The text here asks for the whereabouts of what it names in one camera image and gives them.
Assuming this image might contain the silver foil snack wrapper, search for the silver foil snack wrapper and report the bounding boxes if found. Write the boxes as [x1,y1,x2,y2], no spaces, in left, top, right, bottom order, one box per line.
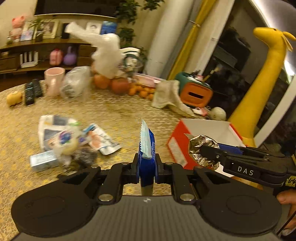
[185,133,220,171]

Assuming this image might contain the blue snack packet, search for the blue snack packet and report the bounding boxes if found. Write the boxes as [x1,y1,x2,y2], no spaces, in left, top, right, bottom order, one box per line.
[138,120,156,187]

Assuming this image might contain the black mesh snack bag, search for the black mesh snack bag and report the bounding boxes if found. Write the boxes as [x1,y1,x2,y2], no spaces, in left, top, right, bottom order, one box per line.
[71,147,98,169]

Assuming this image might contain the sausage picture snack packet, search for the sausage picture snack packet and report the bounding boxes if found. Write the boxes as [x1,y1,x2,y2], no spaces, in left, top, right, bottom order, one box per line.
[83,123,121,156]

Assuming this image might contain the light blue small box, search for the light blue small box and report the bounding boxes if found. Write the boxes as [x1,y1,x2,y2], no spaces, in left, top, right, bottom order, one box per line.
[30,150,59,172]

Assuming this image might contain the person's right hand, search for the person's right hand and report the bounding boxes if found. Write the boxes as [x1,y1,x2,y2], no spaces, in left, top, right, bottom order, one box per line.
[276,189,296,237]

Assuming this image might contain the red white cardboard box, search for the red white cardboard box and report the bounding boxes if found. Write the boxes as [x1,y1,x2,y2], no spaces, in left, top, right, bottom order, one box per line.
[167,118,244,177]

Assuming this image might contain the round cream ball container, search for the round cream ball container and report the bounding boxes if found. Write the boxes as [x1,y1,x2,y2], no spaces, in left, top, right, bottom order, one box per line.
[209,107,227,121]

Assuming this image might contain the pink white small item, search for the pink white small item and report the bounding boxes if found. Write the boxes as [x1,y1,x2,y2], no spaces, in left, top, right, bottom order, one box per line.
[192,108,209,116]

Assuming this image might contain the yellow giraffe plush chair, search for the yellow giraffe plush chair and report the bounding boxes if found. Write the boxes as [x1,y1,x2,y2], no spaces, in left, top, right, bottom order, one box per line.
[228,27,295,147]

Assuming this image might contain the orange green tissue box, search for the orange green tissue box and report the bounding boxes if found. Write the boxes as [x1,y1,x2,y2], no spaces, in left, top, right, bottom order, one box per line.
[175,72,213,108]

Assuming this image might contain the beige crumpled cloth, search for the beige crumpled cloth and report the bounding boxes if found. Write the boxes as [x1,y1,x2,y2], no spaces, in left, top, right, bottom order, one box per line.
[152,80,197,118]

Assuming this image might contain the pile of small oranges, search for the pile of small oranges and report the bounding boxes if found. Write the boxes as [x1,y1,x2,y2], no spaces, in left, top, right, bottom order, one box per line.
[128,84,156,100]

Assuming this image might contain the white blue snack bag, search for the white blue snack bag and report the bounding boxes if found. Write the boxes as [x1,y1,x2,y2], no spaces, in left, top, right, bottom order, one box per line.
[38,115,81,157]

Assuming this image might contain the pink flat box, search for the pink flat box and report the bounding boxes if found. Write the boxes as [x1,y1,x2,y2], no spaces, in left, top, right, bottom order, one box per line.
[134,73,165,88]

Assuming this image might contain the red apple left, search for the red apple left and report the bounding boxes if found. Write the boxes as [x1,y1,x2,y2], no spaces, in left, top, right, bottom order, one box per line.
[93,74,111,89]

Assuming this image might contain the clear crumpled plastic bag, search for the clear crumpled plastic bag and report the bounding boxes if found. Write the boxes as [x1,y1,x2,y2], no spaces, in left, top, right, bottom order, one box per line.
[60,66,92,99]

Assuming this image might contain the green potted plant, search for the green potted plant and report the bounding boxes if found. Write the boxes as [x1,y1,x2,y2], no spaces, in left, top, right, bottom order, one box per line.
[114,0,165,68]

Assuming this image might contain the white plastic bag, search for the white plastic bag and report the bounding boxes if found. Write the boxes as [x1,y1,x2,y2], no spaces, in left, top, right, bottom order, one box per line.
[65,22,122,79]

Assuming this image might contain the pink mug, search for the pink mug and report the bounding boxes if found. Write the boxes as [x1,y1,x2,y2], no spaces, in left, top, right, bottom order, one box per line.
[44,67,65,96]

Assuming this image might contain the black remote control right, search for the black remote control right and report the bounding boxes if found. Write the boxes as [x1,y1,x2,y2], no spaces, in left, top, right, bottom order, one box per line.
[32,79,43,98]

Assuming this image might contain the black remote control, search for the black remote control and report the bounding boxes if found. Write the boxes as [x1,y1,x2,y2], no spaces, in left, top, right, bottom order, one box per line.
[24,82,35,106]
[32,79,43,98]

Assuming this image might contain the purple round toy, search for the purple round toy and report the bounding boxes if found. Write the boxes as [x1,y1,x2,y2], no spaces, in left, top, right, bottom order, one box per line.
[63,46,77,66]

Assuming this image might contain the black remote control left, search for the black remote control left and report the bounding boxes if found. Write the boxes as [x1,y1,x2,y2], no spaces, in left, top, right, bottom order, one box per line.
[24,82,35,106]

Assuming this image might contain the small yellow pig toy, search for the small yellow pig toy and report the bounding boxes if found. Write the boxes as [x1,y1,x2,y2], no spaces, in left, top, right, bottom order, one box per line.
[6,91,23,107]

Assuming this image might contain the pink small suitcase toy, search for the pink small suitcase toy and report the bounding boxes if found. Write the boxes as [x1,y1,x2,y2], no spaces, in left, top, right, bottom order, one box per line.
[49,49,63,66]

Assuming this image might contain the yellow curtain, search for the yellow curtain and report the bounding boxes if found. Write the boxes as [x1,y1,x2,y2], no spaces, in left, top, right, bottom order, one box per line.
[162,1,217,80]

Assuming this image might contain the blue picture card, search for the blue picture card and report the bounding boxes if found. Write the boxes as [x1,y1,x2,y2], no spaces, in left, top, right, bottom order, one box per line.
[100,21,117,35]

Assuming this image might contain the white wifi router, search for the white wifi router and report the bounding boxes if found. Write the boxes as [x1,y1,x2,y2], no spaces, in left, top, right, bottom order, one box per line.
[20,51,39,68]

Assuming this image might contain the wooden tv cabinet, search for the wooden tv cabinet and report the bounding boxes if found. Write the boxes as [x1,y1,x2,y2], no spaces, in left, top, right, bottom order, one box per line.
[1,38,95,74]

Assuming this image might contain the black television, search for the black television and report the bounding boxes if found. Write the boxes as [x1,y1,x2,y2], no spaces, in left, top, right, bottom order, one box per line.
[35,0,123,18]

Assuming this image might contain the pink pig plush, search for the pink pig plush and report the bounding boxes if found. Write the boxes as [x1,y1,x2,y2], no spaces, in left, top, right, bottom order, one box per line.
[10,15,26,42]

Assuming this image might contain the portrait photo frame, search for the portrait photo frame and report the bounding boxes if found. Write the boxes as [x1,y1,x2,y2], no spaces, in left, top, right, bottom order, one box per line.
[86,22,102,35]

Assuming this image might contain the large gold photo frame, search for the large gold photo frame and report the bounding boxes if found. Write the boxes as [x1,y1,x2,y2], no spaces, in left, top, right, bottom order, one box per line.
[33,19,60,39]

